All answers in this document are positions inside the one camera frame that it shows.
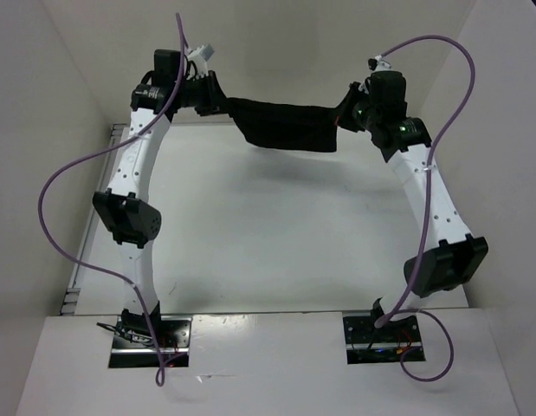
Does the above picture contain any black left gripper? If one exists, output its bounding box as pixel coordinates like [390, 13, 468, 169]
[174, 70, 236, 117]

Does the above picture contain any black skirt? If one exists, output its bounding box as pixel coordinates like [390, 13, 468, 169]
[226, 97, 337, 153]

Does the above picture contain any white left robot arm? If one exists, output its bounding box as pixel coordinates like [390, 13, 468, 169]
[93, 44, 222, 347]

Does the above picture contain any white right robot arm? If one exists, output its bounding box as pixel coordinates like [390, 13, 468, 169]
[336, 70, 488, 341]

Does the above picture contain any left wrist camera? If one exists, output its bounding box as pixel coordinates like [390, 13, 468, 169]
[187, 43, 215, 79]

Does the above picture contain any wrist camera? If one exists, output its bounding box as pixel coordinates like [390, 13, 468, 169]
[368, 55, 392, 73]
[187, 43, 215, 79]

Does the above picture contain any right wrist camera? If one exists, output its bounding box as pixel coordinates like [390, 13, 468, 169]
[368, 55, 392, 73]

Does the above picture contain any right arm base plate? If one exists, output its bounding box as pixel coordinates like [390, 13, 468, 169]
[342, 311, 425, 365]

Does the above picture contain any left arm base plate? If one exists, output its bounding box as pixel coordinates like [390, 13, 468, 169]
[102, 315, 193, 369]

